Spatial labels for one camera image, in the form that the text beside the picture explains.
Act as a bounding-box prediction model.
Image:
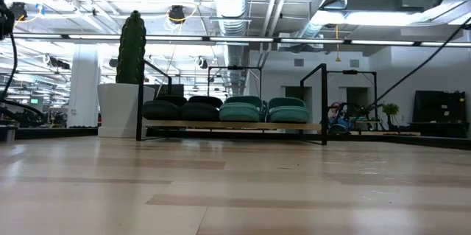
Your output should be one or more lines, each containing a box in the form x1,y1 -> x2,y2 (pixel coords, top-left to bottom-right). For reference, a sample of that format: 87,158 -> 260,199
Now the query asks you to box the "black slide sandal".
180,95 -> 224,122
142,94 -> 188,121

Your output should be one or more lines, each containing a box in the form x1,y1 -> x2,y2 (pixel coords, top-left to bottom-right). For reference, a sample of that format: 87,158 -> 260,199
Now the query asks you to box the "black metal frame rig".
327,69 -> 378,111

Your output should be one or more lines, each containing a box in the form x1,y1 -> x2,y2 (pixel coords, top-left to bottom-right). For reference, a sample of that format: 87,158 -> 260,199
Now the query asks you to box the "tall green cactus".
116,10 -> 147,85

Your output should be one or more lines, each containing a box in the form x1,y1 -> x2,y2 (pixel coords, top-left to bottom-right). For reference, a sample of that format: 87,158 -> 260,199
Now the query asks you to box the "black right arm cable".
367,16 -> 471,110

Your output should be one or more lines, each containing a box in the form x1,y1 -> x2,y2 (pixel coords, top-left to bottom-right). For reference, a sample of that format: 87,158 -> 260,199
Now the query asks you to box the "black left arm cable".
0,32 -> 47,122

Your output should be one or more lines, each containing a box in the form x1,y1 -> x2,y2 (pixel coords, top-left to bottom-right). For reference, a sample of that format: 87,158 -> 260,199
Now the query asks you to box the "green slide sandal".
219,95 -> 266,123
266,97 -> 311,124

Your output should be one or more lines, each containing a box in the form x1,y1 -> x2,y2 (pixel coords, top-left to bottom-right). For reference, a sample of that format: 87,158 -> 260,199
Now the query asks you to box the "white angular planter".
97,83 -> 156,138

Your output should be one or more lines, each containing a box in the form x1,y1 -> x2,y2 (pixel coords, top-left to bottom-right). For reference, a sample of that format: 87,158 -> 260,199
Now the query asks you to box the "wooden shelf with black frame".
135,60 -> 329,147

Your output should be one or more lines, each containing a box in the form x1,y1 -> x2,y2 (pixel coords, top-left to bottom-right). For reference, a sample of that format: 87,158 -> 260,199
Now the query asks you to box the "black ceiling device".
10,1 -> 29,21
168,4 -> 187,25

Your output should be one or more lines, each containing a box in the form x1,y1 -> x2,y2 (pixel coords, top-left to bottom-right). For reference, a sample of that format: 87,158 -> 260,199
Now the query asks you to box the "small potted plant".
381,102 -> 401,127

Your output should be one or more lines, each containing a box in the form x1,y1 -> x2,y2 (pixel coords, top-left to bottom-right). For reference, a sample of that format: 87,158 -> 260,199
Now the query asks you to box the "long light bar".
10,32 -> 471,48

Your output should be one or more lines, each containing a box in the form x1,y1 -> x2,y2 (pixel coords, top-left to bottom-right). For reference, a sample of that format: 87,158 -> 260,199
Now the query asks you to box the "blue and red object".
327,101 -> 350,133

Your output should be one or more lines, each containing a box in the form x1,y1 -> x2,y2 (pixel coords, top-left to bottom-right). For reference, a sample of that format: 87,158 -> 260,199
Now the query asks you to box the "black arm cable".
367,16 -> 471,110
0,32 -> 47,122

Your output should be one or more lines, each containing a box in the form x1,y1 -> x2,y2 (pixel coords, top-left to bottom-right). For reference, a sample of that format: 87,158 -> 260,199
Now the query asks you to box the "yellow hanging cord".
333,24 -> 342,63

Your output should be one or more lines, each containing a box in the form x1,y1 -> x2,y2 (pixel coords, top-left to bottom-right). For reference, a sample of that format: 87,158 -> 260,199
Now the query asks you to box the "black table edge rail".
0,127 -> 99,141

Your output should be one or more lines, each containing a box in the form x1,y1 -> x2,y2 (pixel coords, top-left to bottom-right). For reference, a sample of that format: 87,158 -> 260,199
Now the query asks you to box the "black cabinet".
409,90 -> 467,138

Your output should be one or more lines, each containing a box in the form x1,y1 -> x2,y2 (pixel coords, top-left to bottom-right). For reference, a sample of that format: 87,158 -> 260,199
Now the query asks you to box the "white pillar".
67,53 -> 101,128

